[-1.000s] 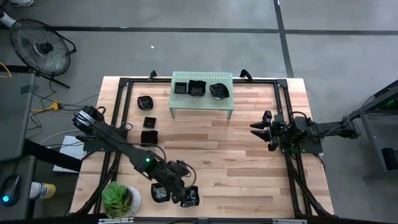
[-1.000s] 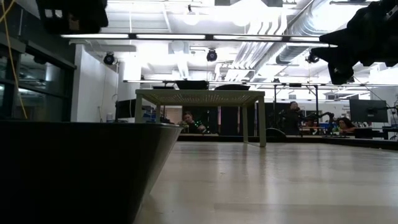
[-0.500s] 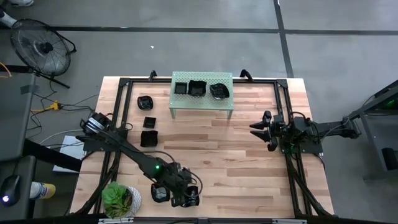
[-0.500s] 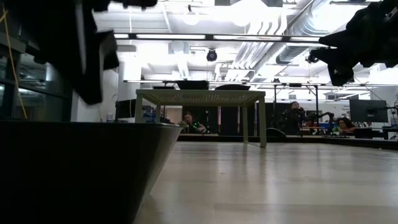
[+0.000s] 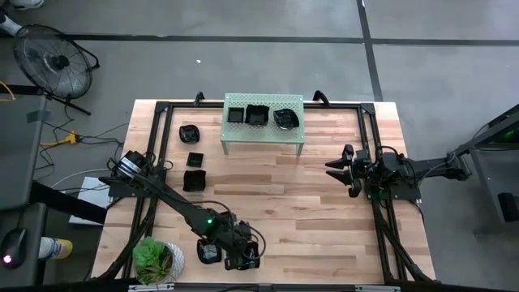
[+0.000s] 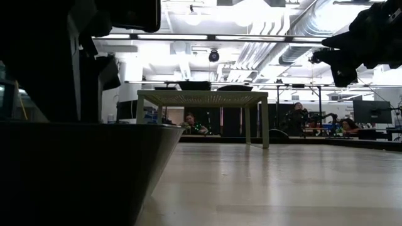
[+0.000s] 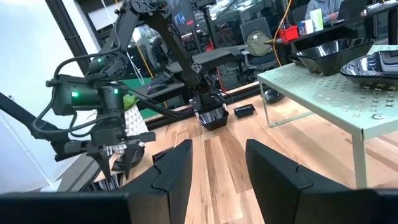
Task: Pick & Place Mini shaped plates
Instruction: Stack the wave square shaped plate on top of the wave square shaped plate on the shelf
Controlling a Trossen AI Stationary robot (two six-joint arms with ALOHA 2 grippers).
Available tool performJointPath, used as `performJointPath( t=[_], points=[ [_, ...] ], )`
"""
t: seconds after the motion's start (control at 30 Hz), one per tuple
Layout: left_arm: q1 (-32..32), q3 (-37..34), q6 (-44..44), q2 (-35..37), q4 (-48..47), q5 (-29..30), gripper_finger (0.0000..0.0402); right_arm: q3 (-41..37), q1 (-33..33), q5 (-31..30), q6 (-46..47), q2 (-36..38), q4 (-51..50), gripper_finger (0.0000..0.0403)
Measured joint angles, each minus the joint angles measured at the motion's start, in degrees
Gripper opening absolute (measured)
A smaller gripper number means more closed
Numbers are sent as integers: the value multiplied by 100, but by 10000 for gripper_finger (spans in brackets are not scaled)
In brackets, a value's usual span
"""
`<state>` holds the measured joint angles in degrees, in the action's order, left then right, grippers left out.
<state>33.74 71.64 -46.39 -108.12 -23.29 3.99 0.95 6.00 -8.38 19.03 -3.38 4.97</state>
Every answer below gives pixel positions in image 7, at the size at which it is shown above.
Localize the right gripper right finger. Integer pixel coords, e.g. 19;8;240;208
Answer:
244;139;398;224

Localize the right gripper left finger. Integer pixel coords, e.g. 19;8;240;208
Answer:
0;139;193;224

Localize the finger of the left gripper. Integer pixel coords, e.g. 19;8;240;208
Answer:
88;149;113;184
123;143;139;180

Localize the black glossy deep bowl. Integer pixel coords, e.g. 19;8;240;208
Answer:
294;37;376;77

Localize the black round glossy bowl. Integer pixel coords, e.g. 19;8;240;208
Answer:
340;50;398;91

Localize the black leaf-shaped dish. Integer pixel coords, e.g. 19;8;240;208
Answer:
111;145;146;172

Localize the black square bowl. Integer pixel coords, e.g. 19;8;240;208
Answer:
198;106;230;132
90;171;124;191

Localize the succulent in white faceted pot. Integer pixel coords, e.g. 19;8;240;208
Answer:
107;93;150;155

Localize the black keyboard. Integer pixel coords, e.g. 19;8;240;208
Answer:
146;72;175;95

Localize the small black rectangular block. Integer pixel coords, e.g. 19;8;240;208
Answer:
233;103;256;119

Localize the mint green perforated shelf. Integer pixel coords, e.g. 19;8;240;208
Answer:
256;45;398;189

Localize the black oval bowl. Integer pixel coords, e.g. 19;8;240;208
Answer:
263;88;285;104

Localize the grey desk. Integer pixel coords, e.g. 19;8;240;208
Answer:
191;45;249;75

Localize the computer monitor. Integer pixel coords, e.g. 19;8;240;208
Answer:
167;0;197;35

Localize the grey-green backpack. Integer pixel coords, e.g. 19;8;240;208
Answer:
245;30;274;57

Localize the red plastic bin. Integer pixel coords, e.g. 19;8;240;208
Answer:
279;25;299;42

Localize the small blue white box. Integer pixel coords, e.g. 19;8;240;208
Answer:
297;19;313;35

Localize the dark office chair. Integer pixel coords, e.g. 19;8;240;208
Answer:
239;17;279;71

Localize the person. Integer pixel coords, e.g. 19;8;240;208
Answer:
304;0;345;22

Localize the black laptop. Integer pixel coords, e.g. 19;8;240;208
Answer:
337;0;369;21

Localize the yellow cable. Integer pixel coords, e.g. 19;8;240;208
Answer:
272;0;293;68
135;43;155;78

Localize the black frame post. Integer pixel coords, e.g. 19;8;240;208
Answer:
45;0;91;74

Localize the black table frame rail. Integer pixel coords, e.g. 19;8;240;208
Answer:
146;82;265;130

